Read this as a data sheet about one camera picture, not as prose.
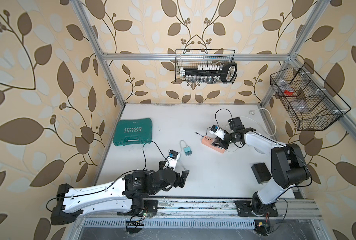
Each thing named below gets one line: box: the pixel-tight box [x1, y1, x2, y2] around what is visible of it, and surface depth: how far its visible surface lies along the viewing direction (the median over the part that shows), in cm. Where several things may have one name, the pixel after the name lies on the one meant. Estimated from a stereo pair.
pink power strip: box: [201, 136, 225, 154], surface depth 98 cm
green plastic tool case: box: [113, 118, 153, 147], surface depth 101 cm
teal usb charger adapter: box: [183, 146, 192, 157], surface depth 95 cm
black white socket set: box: [179, 62, 238, 84], surface depth 86 cm
